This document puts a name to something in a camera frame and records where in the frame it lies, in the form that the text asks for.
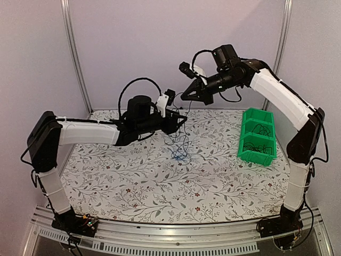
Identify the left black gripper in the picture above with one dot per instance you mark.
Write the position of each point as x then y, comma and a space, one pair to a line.
171, 127

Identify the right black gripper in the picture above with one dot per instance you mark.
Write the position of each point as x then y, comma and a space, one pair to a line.
204, 96

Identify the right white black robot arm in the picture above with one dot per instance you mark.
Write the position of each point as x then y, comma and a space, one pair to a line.
234, 71

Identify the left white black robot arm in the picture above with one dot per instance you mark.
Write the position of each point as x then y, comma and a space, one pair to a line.
141, 120

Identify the floral table mat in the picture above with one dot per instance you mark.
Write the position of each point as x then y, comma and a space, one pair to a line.
193, 176

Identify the green three-compartment bin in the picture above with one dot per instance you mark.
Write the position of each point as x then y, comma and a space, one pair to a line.
257, 142

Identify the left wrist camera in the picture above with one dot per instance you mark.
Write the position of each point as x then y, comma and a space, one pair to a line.
165, 100

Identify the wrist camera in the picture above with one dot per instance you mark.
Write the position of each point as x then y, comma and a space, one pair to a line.
193, 71
165, 100

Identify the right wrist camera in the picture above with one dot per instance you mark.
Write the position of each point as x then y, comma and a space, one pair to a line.
193, 71

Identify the right aluminium corner post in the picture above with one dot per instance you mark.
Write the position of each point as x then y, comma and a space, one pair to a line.
283, 35

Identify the aluminium corner post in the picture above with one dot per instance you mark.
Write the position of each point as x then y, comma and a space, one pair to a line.
283, 35
67, 19

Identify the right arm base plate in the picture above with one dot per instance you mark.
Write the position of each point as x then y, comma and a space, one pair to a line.
287, 233

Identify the left aluminium corner post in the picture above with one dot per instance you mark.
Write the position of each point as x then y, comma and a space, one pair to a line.
67, 19

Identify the aluminium front rail frame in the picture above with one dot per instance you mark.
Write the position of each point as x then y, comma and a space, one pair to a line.
128, 238

